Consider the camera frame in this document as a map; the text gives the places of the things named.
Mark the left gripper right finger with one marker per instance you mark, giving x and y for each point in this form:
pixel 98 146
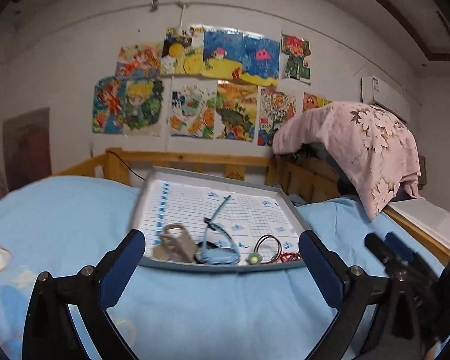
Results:
pixel 328 271

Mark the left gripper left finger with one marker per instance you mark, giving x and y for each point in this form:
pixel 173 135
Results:
pixel 117 266

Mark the grey claw hair clip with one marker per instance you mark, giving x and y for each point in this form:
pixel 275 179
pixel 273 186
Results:
pixel 175 245

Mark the blue kids watch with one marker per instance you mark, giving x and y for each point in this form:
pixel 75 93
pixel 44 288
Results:
pixel 217 247

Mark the light blue bed sheet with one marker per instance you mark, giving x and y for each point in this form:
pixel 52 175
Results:
pixel 62 224

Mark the grey shallow tray box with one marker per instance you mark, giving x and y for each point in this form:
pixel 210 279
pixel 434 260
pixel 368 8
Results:
pixel 260 219

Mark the pink floral blanket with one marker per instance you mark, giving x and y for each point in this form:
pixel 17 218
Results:
pixel 377 152

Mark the brown door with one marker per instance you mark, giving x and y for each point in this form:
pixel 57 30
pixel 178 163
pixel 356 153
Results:
pixel 26 148

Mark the colourful doodle drawing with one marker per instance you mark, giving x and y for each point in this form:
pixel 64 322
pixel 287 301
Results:
pixel 276 108

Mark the orange girl blue drawing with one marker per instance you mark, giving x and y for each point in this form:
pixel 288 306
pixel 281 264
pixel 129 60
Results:
pixel 107 108

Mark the blond boy green drawing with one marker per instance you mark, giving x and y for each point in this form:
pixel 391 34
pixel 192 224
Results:
pixel 142 107

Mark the orange fish white drawing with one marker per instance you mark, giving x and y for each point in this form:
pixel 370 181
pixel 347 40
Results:
pixel 192 110

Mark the white air conditioner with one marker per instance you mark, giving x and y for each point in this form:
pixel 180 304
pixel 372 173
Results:
pixel 376 92

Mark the yellow landscape drawing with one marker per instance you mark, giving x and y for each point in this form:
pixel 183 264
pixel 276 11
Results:
pixel 236 106

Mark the anime girl drawing upper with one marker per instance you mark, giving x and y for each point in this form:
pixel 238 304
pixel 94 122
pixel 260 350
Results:
pixel 139 61

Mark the red hair character drawing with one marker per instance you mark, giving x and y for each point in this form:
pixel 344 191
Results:
pixel 298 51

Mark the yellow moon black drawing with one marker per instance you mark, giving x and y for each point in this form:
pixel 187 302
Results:
pixel 182 52

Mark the blue sea jellyfish painting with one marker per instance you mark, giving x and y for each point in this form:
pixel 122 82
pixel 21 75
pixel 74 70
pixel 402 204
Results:
pixel 230 54

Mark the wooden bed frame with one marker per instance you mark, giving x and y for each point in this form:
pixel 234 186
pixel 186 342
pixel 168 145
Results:
pixel 315 182

